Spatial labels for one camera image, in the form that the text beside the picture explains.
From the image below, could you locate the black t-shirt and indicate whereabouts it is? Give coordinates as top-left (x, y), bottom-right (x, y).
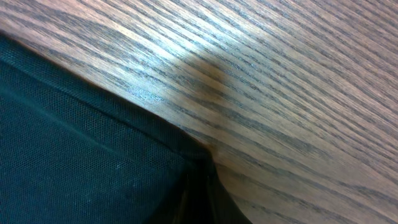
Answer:
top-left (0, 32), bottom-right (218, 224)

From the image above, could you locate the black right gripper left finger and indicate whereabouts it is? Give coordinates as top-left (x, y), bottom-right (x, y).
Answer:
top-left (155, 174), bottom-right (192, 224)

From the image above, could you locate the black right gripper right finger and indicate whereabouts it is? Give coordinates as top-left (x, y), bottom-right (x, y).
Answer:
top-left (206, 164), bottom-right (251, 224)

